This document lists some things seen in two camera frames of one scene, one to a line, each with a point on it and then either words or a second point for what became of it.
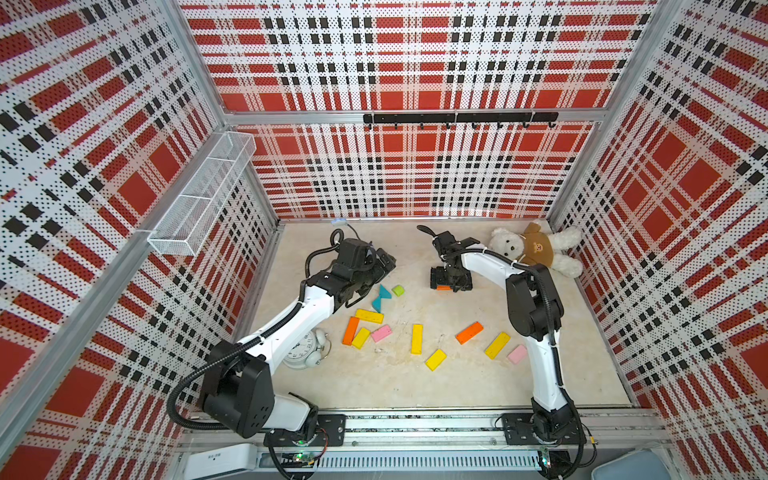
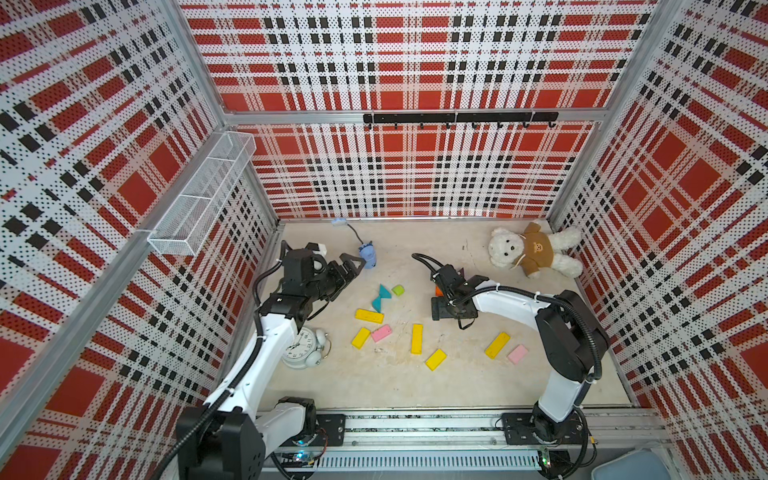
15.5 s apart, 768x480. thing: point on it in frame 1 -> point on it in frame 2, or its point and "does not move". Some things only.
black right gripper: (436, 278) -> (437, 310)
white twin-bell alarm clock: (309, 351) does not move
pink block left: (381, 332) does not move
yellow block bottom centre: (436, 359) does not move
